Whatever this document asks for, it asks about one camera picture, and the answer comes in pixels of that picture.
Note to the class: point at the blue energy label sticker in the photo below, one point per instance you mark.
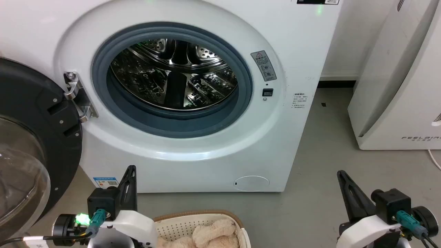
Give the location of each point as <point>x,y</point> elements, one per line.
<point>105,182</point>

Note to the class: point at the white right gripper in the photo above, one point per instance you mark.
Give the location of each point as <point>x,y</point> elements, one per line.
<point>368,234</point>

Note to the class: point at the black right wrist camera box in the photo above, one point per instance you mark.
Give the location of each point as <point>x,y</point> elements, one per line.
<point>392,205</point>

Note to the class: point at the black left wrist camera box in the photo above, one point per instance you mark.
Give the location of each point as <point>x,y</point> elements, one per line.
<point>102,201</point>

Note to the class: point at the grey warning sticker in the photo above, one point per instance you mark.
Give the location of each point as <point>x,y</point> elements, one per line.
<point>264,65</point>

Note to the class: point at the black washing machine door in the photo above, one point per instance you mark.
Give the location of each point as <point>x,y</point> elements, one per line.
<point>31,100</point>

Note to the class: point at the small text label sticker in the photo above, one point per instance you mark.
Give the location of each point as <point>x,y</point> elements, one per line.
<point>299,100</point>

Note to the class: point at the black door latch socket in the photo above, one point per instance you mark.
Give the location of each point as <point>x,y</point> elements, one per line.
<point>267,92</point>

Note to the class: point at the white front-load washing machine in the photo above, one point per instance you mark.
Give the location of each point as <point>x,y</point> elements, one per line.
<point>303,51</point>

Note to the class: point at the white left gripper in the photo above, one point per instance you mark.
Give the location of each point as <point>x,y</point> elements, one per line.
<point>134,229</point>

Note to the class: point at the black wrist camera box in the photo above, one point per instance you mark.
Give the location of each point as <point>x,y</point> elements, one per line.
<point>102,201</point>
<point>392,205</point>

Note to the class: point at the cream plush toy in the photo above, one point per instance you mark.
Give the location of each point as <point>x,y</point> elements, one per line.
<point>213,234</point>

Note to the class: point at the black wall baseboard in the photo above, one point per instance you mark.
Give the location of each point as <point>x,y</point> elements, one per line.
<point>336,84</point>

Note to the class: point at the black label strip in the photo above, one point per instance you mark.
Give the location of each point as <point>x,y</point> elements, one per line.
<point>317,1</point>

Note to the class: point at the grey rubber door gasket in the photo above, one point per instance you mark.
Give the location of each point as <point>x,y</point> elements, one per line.
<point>246,82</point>

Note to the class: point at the silver metal door hinge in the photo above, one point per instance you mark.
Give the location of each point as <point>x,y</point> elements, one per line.
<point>78,98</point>

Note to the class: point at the beige plastic laundry basket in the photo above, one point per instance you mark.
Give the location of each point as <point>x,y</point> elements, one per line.
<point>179,225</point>

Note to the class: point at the stainless steel washing machine drum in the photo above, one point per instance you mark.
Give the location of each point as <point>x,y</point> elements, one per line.
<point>206,82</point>

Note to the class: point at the round white filter cover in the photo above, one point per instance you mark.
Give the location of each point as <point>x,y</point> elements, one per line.
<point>251,183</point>

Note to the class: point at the white air purifier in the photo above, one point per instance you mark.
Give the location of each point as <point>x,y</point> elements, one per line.
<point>396,86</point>

